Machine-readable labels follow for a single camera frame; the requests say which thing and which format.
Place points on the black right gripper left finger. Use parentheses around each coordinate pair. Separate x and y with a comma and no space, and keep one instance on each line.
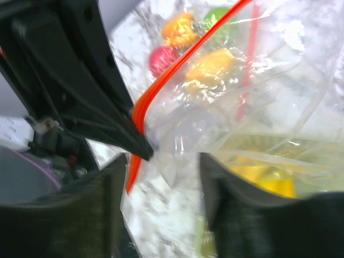
(83,219)

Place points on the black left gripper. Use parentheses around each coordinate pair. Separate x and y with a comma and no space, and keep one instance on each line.
(56,60)

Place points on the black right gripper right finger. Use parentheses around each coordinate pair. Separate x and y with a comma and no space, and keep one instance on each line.
(250,222)

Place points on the red toy apple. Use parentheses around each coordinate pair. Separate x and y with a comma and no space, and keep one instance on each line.
(161,58)

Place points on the orange toy bell pepper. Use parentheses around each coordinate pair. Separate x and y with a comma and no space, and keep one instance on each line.
(180,32)

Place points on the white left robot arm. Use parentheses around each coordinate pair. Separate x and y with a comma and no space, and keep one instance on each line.
(13,131)

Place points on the yellow toy banana bunch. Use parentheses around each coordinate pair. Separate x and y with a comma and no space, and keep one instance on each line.
(272,179)

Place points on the pale green perforated basket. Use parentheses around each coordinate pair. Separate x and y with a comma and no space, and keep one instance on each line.
(317,166)

